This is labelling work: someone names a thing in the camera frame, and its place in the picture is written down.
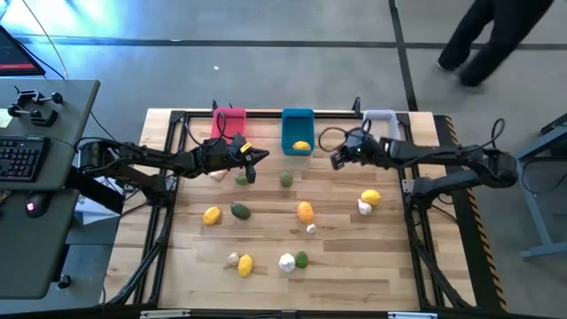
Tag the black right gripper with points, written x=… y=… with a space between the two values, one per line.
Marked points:
x=361 y=153

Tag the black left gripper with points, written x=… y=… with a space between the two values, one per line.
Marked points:
x=223 y=157

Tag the green lime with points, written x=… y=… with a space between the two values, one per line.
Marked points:
x=286 y=179
x=301 y=259
x=241 y=178

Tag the beige garlic bulb with stem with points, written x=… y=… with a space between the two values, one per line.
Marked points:
x=232 y=259

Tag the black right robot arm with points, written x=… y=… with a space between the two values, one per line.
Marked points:
x=443 y=153

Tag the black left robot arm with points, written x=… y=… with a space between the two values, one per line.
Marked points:
x=146 y=155

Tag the clear plastic basket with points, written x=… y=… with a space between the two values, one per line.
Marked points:
x=381 y=116

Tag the pink plastic basket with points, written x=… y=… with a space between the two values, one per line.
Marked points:
x=235 y=119

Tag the black table clamp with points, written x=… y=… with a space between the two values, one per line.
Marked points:
x=215 y=105
x=356 y=104

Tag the dark green avocado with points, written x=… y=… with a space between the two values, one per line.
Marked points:
x=240 y=211

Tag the blue plastic basket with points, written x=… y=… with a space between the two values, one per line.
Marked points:
x=297 y=126

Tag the orange yellow lemon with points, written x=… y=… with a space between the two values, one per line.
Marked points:
x=305 y=212

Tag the small white garlic clove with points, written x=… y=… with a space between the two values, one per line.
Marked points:
x=311 y=228

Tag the large white garlic bulb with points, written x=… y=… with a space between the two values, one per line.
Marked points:
x=287 y=262

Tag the black yellow hazard strip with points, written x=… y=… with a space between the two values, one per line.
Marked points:
x=467 y=221

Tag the white paper sheet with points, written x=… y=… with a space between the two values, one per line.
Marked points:
x=95 y=210

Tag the person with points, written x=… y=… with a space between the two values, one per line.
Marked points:
x=500 y=31

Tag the blue grey metal cart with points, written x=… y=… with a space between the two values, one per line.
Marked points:
x=538 y=208

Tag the grey desk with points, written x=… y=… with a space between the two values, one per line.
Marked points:
x=48 y=230

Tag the black desk clamp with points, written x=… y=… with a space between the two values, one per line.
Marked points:
x=42 y=119
x=28 y=95

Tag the black computer mouse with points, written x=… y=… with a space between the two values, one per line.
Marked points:
x=36 y=206

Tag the black round knob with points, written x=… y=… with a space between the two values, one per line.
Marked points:
x=64 y=281

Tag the black keyboard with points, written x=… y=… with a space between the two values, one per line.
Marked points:
x=22 y=157

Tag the black laptop screen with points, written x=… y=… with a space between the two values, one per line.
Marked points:
x=15 y=55

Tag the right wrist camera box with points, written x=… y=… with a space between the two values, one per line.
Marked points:
x=356 y=148

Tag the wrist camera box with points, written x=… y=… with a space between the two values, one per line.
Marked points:
x=356 y=148
x=239 y=145

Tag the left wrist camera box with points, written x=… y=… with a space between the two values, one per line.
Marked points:
x=239 y=145

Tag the silver metal bracket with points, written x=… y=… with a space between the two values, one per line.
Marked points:
x=412 y=315
x=164 y=313

